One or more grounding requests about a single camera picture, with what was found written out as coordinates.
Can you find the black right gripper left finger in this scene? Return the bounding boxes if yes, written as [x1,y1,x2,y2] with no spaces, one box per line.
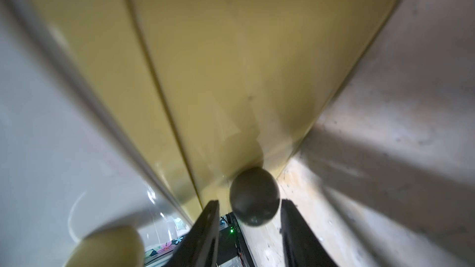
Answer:
[165,200,220,267]

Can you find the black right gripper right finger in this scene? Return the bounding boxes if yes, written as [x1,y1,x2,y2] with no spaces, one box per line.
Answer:
[280,199,337,267]

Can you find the white drawer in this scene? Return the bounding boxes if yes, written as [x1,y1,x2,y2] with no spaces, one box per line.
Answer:
[1,0,194,267]

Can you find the yellow bottom drawer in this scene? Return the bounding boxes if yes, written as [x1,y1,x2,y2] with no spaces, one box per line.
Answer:
[29,0,396,220]

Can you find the grey green drawer knob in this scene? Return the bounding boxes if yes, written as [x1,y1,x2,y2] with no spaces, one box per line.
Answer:
[230,168,280,227]

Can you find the yellow drawer knob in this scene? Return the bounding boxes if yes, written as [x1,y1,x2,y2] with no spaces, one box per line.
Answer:
[65,226,145,267]

